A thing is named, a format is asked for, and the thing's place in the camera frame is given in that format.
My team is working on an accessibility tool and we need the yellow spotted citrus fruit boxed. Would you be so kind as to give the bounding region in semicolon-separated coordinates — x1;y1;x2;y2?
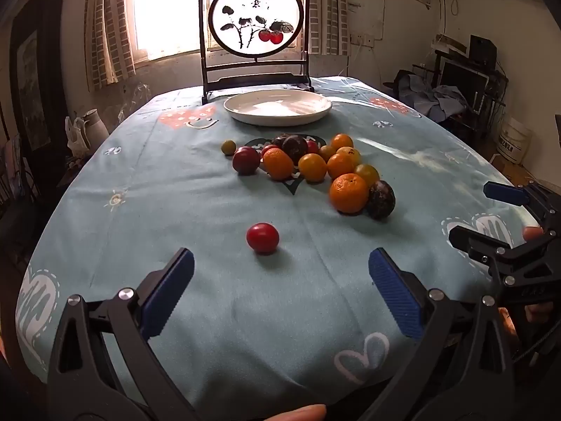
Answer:
337;146;362;166

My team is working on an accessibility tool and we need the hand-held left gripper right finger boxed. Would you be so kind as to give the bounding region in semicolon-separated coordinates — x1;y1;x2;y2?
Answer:
364;248;515;421

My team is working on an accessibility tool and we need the checked curtain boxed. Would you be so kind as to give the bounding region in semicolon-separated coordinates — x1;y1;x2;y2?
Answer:
307;0;353;57
84;0;136;93

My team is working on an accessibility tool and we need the white round plate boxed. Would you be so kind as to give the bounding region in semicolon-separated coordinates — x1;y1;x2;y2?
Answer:
223;89;333;126

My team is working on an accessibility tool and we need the yellow-orange mandarin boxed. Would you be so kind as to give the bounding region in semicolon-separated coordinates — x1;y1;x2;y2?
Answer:
298;153;328;183

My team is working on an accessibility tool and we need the computer monitor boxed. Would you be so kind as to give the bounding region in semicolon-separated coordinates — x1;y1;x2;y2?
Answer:
438;59;489;101

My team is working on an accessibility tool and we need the white plastic bag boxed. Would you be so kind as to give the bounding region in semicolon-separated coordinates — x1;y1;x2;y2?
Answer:
65;116;90;159

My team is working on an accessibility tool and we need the round painted table screen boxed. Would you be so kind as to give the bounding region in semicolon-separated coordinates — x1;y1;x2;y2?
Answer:
198;0;313;101

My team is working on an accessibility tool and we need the person's left hand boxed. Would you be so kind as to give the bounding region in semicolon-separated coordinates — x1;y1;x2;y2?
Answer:
245;403;327;421

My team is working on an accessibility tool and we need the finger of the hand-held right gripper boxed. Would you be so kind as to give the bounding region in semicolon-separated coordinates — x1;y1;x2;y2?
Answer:
448;225;561;303
483;181;561;229

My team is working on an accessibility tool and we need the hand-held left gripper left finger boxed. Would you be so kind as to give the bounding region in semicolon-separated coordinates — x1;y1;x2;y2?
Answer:
47;248;196;421

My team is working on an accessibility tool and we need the black speaker box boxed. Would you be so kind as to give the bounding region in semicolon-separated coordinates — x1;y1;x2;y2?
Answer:
470;34;498;68

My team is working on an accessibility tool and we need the person's right hand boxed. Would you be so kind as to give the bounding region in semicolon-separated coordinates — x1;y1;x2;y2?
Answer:
523;226;554;323

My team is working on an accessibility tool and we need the large orange mandarin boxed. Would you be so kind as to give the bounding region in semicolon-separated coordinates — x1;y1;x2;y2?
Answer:
330;174;370;215

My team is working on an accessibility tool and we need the dark framed picture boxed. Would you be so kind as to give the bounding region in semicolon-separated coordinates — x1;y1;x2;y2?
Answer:
9;0;68;154

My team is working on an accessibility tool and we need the bright window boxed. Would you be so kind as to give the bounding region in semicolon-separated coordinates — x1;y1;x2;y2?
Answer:
131;0;316;60

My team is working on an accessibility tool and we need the dark red plum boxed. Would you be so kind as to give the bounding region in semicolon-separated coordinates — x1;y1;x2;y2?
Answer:
232;146;261;174

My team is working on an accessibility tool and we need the white jug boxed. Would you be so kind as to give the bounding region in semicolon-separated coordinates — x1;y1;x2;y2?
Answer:
80;109;109;150

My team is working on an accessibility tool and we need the white bucket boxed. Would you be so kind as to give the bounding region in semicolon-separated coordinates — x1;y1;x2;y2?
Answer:
497;114;532;165

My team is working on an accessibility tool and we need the pile of grey clothes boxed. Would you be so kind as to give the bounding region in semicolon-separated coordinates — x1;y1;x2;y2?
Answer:
394;70;469;121

